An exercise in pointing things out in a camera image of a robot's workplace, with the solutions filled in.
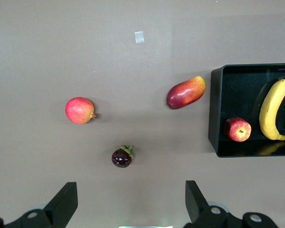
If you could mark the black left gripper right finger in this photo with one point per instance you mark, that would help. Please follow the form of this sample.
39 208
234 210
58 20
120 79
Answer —
204 213

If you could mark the dark purple mangosteen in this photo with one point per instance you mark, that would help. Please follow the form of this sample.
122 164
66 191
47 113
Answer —
121 158

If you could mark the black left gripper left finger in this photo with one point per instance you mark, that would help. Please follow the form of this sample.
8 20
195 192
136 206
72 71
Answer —
57 209

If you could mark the black plastic box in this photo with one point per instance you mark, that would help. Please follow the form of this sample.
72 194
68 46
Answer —
240 107

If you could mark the pink red pomegranate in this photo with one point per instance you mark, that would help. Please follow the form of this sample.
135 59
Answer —
78 110

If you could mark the small clear tape piece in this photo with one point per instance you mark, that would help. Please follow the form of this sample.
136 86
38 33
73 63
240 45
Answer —
139 37

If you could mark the red orange mango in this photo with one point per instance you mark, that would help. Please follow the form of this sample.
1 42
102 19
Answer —
186 93

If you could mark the yellow banana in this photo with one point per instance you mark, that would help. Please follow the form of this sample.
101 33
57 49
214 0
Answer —
272 111

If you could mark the red yellow apple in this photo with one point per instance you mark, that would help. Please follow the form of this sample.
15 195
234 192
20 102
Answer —
237 129

